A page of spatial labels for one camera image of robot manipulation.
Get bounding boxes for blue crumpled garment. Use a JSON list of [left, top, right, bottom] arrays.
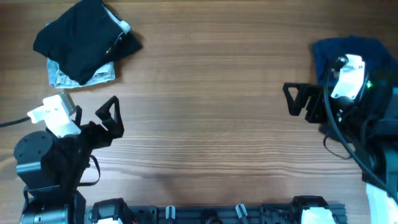
[[311, 35, 397, 85]]

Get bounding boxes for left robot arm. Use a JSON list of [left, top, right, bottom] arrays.
[[14, 93, 124, 223]]

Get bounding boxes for light blue folded denim shorts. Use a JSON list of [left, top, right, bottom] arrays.
[[34, 18, 124, 89]]

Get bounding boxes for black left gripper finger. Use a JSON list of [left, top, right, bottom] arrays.
[[95, 96, 124, 139], [73, 105, 82, 126]]

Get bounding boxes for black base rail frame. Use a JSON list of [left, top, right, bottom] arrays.
[[83, 198, 346, 224]]

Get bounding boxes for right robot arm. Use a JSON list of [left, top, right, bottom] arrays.
[[282, 71, 397, 223]]

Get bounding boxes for black shorts with snap button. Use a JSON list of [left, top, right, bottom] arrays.
[[33, 0, 142, 85]]

